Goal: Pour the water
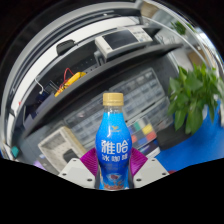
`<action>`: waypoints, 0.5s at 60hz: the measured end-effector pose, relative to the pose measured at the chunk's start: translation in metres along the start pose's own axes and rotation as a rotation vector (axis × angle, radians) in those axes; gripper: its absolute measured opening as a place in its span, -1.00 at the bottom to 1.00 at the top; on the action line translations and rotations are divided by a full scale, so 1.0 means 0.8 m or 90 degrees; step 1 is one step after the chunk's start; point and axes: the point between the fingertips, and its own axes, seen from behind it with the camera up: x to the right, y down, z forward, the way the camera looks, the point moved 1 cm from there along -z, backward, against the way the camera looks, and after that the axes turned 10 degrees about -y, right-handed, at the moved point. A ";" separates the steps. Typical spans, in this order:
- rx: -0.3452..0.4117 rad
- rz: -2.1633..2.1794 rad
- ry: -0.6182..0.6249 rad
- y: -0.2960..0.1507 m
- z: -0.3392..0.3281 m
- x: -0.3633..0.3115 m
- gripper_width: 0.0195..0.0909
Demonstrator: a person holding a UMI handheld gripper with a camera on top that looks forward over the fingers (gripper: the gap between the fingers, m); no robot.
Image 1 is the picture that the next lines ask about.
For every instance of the white metal rack shelf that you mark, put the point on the white metal rack shelf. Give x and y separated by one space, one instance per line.
181 28

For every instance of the flat black case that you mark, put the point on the flat black case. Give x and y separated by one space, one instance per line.
170 138

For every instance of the flat round red coaster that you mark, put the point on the flat round red coaster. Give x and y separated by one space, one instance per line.
172 172

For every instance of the clear organizer box colourful parts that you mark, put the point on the clear organizer box colourful parts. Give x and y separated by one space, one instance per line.
143 133

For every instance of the potted green plant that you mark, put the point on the potted green plant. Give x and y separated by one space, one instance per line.
191 96

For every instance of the dark overhead shelf unit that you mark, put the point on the dark overhead shelf unit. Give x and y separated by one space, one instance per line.
120 40

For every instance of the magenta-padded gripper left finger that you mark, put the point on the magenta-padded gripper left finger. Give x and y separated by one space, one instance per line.
75 173

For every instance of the white perforated storage tray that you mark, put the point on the white perforated storage tray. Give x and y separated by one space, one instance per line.
53 143

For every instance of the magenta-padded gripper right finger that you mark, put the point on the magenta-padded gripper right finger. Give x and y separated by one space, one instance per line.
150 171

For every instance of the blue drink bottle gold cap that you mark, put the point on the blue drink bottle gold cap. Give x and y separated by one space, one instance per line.
113 150

